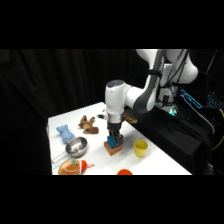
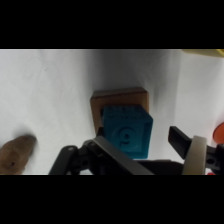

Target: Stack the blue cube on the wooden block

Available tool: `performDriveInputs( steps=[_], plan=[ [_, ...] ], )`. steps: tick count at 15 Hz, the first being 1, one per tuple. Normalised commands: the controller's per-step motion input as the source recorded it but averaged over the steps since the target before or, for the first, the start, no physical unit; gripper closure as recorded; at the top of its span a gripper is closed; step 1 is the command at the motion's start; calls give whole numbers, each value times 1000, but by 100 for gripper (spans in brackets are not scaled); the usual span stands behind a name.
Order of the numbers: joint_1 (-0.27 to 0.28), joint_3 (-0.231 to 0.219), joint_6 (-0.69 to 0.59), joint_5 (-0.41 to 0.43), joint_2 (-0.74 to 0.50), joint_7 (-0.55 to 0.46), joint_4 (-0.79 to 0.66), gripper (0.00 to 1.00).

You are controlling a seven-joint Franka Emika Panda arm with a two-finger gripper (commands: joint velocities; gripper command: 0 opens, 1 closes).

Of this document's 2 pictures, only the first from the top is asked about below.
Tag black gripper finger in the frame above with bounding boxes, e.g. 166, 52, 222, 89
106, 131, 116, 147
116, 133, 125, 148

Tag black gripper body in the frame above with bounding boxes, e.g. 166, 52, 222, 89
106, 114, 125, 136

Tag blue cube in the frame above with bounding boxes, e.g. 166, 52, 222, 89
106, 134, 119, 149

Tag wooden block with dark inset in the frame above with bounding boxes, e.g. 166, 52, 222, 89
103, 140, 124, 157

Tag yellow plastic cup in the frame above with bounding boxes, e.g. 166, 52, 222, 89
133, 139, 149, 159

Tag brown plush moose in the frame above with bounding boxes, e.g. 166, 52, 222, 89
78, 115, 101, 135

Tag orange plastic cup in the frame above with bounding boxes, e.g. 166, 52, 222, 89
116, 168, 134, 176

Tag light blue plush toy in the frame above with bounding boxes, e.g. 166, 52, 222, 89
55, 124, 76, 145

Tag orange and red plush toy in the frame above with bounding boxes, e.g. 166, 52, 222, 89
57, 158, 96, 176

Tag black cloth-covered stand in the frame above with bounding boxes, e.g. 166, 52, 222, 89
123, 103, 214, 176

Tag black curtain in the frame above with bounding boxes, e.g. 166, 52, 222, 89
0, 49, 224, 176

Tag cyan lit device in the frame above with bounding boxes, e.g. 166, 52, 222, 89
180, 88, 204, 110

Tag silver metal pot with handle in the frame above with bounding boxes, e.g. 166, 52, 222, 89
50, 136, 89, 165

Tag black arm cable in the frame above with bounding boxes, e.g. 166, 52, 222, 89
159, 49, 189, 101

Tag yellow cable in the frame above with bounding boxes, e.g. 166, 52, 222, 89
212, 108, 224, 152

